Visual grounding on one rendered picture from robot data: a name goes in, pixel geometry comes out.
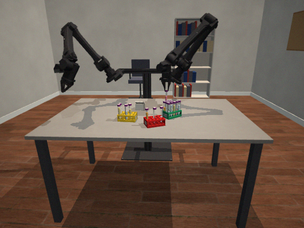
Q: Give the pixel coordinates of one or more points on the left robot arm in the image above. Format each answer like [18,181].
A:
[196,38]

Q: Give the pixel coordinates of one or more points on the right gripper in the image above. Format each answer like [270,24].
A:
[69,82]

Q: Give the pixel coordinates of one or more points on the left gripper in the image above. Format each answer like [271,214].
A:
[164,82]

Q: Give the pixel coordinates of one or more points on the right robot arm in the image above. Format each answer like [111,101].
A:
[67,63]

